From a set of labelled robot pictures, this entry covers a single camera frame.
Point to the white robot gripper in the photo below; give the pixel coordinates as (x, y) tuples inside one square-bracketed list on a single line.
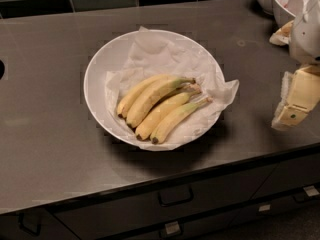
[(306, 34)]

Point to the yellow banana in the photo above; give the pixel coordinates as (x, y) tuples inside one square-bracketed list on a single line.
[(151, 95), (174, 118), (167, 104), (126, 102)]

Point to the large white bowl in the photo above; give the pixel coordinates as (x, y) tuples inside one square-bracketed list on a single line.
[(94, 88)]

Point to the right dark drawer front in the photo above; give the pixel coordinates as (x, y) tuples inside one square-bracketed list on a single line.
[(291, 174)]

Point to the dark drawer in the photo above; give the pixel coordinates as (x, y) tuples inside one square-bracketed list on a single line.
[(291, 174), (103, 217), (222, 218)]

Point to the white paper liner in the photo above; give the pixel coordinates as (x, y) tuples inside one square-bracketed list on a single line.
[(149, 52)]

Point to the lower dark drawer front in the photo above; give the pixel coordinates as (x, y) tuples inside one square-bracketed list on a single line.
[(222, 218)]

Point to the upper dark drawer front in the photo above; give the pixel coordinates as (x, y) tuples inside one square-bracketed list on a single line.
[(103, 217)]

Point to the left dark cabinet front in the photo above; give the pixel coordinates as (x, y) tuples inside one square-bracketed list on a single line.
[(33, 224)]

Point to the black drawer handle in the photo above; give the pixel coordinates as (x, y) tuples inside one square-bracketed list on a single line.
[(175, 195)]

